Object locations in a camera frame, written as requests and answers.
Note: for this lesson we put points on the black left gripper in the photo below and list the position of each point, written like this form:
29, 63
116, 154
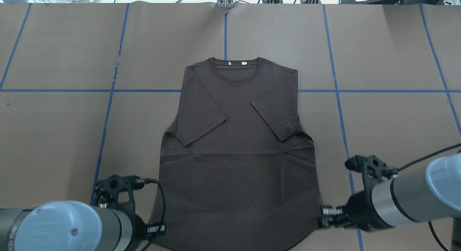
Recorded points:
139, 228

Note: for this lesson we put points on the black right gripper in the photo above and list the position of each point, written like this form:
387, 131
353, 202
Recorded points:
359, 211

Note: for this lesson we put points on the dark brown t-shirt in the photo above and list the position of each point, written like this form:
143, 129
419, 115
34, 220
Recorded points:
237, 168

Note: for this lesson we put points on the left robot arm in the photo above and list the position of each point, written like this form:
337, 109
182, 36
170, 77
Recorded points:
73, 226

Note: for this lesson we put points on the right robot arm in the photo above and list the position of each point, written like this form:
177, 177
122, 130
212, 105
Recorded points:
389, 200

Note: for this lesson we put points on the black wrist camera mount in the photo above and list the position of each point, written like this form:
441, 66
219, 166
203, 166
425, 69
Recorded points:
116, 191
373, 170

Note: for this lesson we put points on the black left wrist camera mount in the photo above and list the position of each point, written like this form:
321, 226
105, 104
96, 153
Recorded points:
116, 191

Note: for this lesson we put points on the grey aluminium frame post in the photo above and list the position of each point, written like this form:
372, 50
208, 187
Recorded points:
225, 3

